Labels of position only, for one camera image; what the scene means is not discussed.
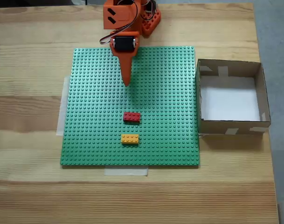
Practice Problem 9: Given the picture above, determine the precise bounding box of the red lego block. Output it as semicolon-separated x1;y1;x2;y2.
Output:
123;112;142;124

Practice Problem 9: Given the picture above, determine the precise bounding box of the green lego baseplate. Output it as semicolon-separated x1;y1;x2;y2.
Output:
59;46;201;169

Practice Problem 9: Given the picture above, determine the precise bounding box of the yellow lego block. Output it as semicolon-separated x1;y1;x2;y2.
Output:
121;134;140;146

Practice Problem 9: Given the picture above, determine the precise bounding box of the open cardboard box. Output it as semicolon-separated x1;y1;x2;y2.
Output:
195;58;272;136

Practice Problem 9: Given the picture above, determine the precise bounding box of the translucent masking tape strip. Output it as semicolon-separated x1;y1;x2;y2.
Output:
55;75;71;136
104;167;149;177

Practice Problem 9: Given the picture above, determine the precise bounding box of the striped servo cable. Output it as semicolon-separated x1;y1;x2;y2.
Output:
99;0;139;45

